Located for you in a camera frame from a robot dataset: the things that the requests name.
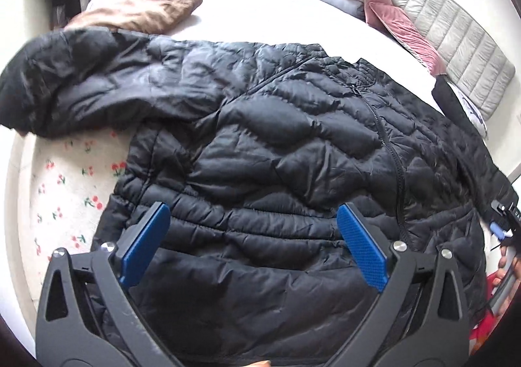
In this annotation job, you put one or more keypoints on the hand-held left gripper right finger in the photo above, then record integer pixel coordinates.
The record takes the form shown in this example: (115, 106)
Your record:
(363, 248)

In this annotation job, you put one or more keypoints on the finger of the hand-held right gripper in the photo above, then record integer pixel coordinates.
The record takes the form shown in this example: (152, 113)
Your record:
(497, 224)

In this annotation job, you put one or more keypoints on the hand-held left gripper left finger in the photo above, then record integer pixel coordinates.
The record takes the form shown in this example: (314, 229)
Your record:
(145, 245)

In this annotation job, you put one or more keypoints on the black puffer jacket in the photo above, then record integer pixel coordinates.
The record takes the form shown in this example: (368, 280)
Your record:
(260, 139)

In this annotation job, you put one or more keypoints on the person's right hand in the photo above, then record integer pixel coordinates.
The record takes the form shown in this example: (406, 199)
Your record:
(504, 275)

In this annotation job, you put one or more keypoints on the cherry print blanket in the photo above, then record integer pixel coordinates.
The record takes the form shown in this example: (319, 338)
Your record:
(67, 192)

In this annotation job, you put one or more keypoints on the red patterned clothing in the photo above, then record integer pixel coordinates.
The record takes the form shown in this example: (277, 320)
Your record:
(482, 322)

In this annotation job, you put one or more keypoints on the white printed pillow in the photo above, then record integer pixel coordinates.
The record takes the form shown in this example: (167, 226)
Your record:
(473, 114)

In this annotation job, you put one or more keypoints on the grey quilted headboard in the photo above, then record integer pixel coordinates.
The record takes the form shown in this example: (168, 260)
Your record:
(445, 31)

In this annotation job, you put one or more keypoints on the pink velvet pillow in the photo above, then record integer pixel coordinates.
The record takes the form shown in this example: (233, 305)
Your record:
(401, 31)

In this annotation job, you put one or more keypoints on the brown satin pillow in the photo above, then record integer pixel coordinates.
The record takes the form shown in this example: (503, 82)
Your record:
(140, 10)

